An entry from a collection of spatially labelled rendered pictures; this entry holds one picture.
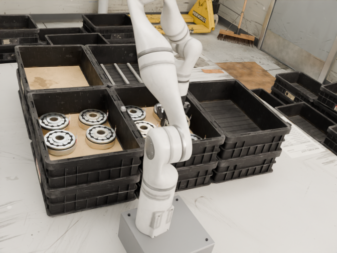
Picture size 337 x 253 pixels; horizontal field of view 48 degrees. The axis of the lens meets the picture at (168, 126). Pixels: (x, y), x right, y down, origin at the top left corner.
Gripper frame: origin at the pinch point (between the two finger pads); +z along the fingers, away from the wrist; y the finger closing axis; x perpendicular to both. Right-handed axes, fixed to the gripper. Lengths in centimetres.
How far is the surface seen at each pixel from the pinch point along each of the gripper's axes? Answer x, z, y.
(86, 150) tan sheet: -5.0, 4.3, -32.8
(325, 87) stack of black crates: 57, 26, 153
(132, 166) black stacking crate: -20.3, 0.2, -22.2
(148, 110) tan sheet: 14.9, 4.0, -2.2
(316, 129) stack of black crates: 39, 47, 139
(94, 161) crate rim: -20.8, -4.5, -34.7
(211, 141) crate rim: -20.6, -6.1, 5.4
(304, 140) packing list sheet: -4, 15, 73
